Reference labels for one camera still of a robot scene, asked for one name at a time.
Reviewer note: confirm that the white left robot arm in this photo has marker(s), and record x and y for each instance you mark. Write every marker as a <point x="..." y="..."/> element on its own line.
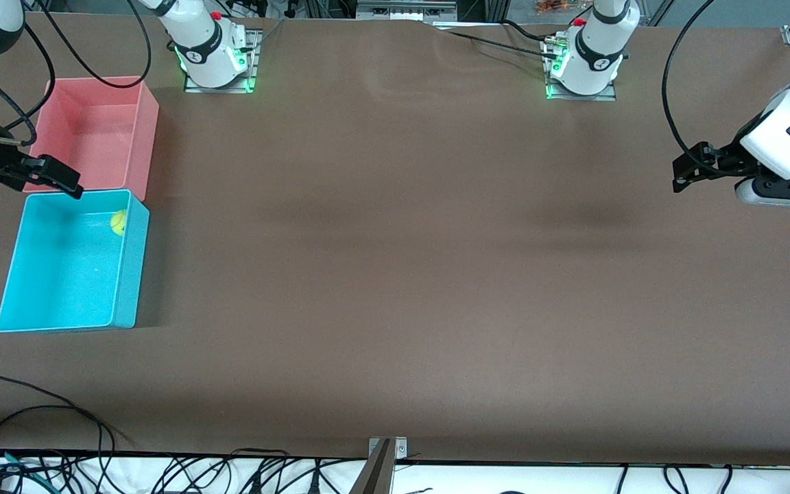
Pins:
<point x="594" y="55"/>

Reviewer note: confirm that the orange object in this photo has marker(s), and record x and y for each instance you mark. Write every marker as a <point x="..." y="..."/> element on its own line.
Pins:
<point x="553" y="5"/>

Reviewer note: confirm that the grey aluminium profile bar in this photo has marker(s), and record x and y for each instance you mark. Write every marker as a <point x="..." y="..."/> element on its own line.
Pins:
<point x="374" y="477"/>

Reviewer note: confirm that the pink plastic bin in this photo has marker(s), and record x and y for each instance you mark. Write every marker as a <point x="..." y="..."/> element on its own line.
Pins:
<point x="103" y="130"/>

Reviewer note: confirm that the aluminium frame rail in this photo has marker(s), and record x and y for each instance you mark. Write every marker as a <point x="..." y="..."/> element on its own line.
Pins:
<point x="405" y="8"/>

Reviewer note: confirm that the yellow tennis ball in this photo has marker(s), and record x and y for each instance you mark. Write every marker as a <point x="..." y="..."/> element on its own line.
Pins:
<point x="118" y="223"/>

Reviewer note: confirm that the metal table bracket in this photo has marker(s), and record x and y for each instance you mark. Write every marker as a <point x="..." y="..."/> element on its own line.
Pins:
<point x="400" y="449"/>

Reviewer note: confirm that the blue plastic bin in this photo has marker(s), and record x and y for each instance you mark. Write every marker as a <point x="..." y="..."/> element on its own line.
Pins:
<point x="66" y="274"/>

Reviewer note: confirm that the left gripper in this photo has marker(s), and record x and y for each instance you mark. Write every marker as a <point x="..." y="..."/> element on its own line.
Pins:
<point x="728" y="158"/>

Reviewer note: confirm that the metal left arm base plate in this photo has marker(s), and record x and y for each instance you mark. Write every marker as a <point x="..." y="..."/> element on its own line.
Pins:
<point x="607" y="92"/>

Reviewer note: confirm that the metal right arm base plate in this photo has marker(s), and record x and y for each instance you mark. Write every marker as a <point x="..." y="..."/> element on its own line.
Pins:
<point x="254" y="62"/>

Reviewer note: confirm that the black power plug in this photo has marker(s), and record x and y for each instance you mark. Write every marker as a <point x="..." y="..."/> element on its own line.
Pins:
<point x="315" y="482"/>
<point x="255" y="484"/>

